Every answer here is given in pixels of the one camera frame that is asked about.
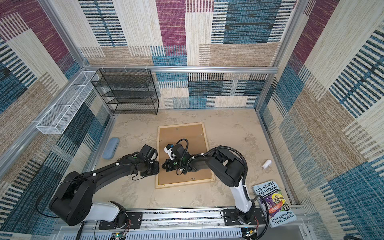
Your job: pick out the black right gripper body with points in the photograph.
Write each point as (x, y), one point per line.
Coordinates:
(174, 164)

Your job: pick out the light wooden picture frame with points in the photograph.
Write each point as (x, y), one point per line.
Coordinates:
(180, 185)

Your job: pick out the brown frame backing board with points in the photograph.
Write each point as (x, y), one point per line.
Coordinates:
(186, 135)

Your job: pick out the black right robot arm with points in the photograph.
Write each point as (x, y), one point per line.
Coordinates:
(228, 165)

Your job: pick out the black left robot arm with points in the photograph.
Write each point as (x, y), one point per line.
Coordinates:
(73, 200)

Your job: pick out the blue grey glasses case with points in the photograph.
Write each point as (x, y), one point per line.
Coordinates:
(111, 148)

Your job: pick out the small white cylinder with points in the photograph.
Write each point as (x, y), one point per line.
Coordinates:
(267, 164)

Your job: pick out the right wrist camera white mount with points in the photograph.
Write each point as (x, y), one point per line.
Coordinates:
(168, 150)

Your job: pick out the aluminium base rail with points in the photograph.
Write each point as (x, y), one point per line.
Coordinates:
(188, 224)

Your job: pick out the black wire mesh shelf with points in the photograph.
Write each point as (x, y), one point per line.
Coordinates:
(127, 91)

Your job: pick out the white wire mesh basket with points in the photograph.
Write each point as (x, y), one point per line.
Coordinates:
(59, 116)

